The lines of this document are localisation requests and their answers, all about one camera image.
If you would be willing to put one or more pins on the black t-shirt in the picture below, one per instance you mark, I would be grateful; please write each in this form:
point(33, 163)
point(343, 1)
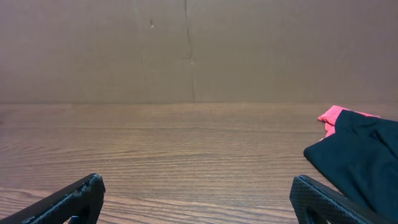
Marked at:
point(360, 160)

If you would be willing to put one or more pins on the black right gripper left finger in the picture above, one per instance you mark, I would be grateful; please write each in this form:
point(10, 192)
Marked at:
point(80, 202)

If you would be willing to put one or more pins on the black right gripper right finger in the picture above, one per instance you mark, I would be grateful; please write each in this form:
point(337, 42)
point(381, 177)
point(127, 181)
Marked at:
point(315, 203)

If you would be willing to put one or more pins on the red shirt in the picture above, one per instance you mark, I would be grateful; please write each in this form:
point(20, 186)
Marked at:
point(330, 119)

